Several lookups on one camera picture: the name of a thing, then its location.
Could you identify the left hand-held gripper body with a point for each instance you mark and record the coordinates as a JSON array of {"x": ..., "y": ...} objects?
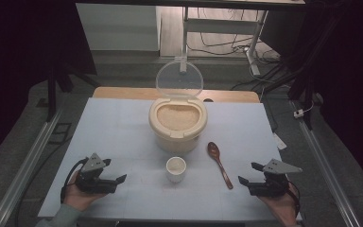
[{"x": 91, "y": 184}]

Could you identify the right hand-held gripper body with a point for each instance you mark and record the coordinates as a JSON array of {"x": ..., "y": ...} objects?
[{"x": 272, "y": 186}]

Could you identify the brown wooden spoon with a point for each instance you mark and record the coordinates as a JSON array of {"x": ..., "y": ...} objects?
[{"x": 213, "y": 150}]

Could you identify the white cup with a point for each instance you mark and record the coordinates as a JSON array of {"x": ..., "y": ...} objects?
[{"x": 176, "y": 175}]

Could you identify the cream rice container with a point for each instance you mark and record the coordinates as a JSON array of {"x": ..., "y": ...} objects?
[{"x": 178, "y": 142}]

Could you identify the heap of rice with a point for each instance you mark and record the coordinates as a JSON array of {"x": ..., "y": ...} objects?
[{"x": 178, "y": 117}]

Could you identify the person's left hand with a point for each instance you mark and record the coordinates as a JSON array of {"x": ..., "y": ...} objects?
[{"x": 78, "y": 199}]

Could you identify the person's right hand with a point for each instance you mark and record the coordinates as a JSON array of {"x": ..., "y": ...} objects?
[{"x": 280, "y": 209}]

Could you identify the pale blue table mat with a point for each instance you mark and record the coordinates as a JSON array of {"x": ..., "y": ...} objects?
[{"x": 116, "y": 132}]

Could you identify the white paper tag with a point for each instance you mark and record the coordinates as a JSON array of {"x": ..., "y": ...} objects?
[{"x": 279, "y": 142}]

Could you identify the small white connector box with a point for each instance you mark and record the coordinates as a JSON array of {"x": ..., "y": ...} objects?
[{"x": 298, "y": 113}]

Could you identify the wooden table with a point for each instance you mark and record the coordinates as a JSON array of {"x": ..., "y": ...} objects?
[{"x": 123, "y": 93}]

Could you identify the black tripod stand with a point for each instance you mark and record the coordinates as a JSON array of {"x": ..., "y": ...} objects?
[{"x": 51, "y": 94}]

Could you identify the black metal stand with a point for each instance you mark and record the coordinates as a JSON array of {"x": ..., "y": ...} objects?
[{"x": 308, "y": 91}]

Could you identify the transparent container lid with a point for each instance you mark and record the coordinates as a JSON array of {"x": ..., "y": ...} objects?
[{"x": 179, "y": 75}]

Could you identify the black curtain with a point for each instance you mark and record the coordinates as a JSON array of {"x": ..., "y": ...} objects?
[
  {"x": 19, "y": 47},
  {"x": 356, "y": 78}
]

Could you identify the white cabinet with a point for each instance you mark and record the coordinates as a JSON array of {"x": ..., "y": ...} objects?
[{"x": 116, "y": 28}]

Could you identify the aluminium rail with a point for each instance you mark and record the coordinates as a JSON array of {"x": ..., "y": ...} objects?
[
  {"x": 324, "y": 170},
  {"x": 25, "y": 170}
]

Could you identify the white desk frame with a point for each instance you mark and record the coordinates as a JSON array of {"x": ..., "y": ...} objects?
[{"x": 220, "y": 26}]

